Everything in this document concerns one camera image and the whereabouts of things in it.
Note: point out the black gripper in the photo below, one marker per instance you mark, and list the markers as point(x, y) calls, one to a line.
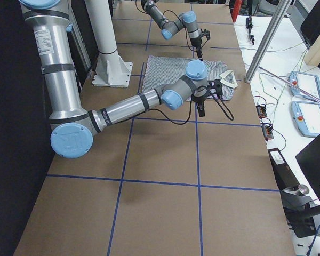
point(199, 99)
point(196, 44)

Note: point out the blue white striped polo shirt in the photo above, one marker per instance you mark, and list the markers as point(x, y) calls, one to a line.
point(165, 70)

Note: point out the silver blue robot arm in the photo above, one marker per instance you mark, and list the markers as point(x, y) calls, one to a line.
point(173, 20)
point(73, 127)

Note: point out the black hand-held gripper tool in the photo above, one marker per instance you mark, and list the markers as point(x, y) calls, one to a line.
point(249, 22)

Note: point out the upper orange electronics board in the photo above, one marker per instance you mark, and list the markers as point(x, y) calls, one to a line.
point(261, 110)

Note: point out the orange electronics board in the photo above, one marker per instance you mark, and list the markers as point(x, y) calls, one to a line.
point(261, 110)
point(267, 130)

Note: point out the red cylinder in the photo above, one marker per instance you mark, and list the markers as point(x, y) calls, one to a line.
point(236, 9)

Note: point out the lower orange electronics board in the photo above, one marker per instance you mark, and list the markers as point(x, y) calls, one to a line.
point(267, 130)

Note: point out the black box with label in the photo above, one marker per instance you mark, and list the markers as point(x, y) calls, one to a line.
point(284, 176)

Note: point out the lower blue teach pendant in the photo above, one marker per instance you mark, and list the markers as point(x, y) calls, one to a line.
point(306, 116)

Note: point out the blue teach pendant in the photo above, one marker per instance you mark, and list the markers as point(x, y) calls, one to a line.
point(307, 82)
point(306, 116)

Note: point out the upper blue teach pendant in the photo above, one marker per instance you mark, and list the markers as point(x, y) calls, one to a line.
point(307, 82)

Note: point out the wooden board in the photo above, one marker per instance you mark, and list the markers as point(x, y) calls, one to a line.
point(313, 54)

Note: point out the black monitor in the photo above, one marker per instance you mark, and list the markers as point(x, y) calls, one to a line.
point(309, 162)

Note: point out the metal reacher grabber stick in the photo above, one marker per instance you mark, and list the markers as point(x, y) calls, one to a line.
point(292, 85)

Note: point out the silver metal cup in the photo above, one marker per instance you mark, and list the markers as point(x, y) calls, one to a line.
point(302, 190)

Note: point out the black stand base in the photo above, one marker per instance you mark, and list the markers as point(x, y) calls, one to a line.
point(302, 213)

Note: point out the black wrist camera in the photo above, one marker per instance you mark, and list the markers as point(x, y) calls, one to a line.
point(205, 33)
point(215, 89)

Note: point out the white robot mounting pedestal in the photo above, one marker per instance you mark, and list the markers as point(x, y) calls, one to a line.
point(111, 70)

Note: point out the aluminium frame post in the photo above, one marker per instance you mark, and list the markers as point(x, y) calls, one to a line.
point(264, 44)

